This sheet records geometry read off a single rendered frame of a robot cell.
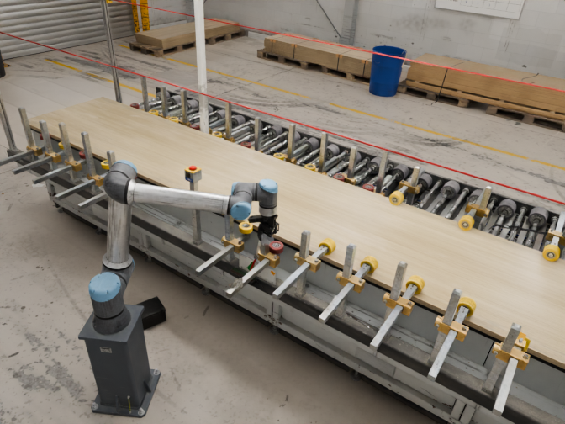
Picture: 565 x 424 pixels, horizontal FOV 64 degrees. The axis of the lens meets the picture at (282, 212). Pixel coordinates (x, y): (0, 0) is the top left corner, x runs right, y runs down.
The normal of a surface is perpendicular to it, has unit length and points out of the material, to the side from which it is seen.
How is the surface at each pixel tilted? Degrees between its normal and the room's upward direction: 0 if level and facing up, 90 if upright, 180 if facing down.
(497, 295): 0
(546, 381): 90
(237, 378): 0
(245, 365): 0
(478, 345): 90
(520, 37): 90
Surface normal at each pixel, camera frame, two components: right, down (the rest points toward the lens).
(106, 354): -0.09, 0.54
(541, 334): 0.05, -0.84
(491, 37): -0.58, 0.42
